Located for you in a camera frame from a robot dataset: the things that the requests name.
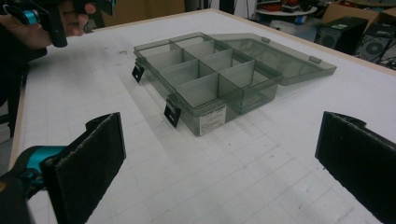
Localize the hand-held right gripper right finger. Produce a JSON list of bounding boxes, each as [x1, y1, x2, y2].
[[314, 110, 396, 224]]

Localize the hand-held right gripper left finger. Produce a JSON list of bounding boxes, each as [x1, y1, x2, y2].
[[40, 111, 127, 224]]

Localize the transparent grey compartment organizer box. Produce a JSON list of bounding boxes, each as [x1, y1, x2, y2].
[[131, 31, 338, 137]]

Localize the brown wooden panel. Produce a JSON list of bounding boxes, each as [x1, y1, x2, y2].
[[102, 0, 187, 28]]

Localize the black speaker box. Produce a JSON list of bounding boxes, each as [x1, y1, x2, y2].
[[355, 21, 396, 66], [313, 16, 370, 56]]

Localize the brown cardboard box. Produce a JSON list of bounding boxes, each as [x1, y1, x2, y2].
[[321, 0, 396, 26]]

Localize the round white table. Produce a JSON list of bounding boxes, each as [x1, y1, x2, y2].
[[256, 5, 318, 18]]

